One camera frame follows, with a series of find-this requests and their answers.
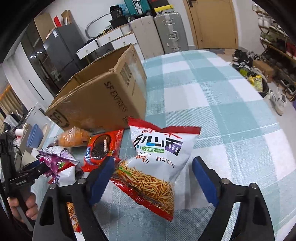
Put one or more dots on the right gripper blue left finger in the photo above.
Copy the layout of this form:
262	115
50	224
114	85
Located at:
98	179

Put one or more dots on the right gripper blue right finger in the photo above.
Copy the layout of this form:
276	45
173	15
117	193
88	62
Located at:
208	179

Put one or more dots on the red Oreo cookie pack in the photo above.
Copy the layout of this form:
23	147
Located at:
100	147

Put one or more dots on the white red noodle snack bag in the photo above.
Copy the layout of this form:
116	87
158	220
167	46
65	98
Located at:
161	153

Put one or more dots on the purple candy bag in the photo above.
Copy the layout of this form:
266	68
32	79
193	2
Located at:
58	159

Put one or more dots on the orange bread roll pack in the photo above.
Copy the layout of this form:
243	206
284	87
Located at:
74	137

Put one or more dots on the blue plastic basin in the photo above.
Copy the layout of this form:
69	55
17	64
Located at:
35	137

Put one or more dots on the teal checkered tablecloth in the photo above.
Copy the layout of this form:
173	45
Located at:
241	139

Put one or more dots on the cardboard SF Express box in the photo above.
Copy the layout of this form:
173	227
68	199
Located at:
103	95

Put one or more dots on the white sneaker on floor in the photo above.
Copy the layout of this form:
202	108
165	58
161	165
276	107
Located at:
278	100

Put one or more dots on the black trash bin with wrappers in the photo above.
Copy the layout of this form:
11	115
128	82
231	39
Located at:
256	78

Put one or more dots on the small cardboard box on floor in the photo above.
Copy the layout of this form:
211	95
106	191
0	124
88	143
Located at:
267	70

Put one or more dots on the black refrigerator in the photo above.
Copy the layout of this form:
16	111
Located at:
61	47

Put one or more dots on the white drawer desk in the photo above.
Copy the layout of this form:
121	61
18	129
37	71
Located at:
118	37

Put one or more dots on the beige suitcase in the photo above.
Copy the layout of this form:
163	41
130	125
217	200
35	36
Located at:
147	36

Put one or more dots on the black bag on desk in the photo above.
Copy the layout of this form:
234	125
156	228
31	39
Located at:
118	17

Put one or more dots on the silver aluminium suitcase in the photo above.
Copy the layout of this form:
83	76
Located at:
171	32

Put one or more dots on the wooden shoe rack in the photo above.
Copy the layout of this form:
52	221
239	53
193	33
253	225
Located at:
279	51

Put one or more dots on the wooden door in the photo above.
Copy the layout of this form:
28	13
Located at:
213	24

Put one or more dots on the teal suitcase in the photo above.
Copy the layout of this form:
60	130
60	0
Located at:
138	7

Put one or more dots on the stacked shoe boxes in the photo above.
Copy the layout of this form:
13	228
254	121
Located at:
161	6

